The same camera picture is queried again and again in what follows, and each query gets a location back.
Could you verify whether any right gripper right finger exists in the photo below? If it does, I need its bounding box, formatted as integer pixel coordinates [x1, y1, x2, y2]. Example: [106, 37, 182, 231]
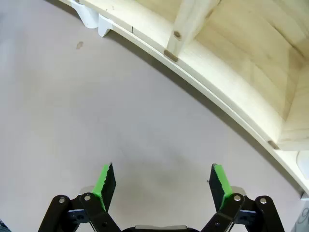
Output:
[200, 163, 285, 232]

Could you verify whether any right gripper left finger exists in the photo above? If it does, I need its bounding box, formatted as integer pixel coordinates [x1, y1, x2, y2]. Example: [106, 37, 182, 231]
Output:
[37, 162, 121, 232]

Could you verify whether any wooden shelf with compartments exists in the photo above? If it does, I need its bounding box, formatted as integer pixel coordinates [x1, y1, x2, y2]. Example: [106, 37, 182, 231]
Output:
[79, 0, 309, 152]

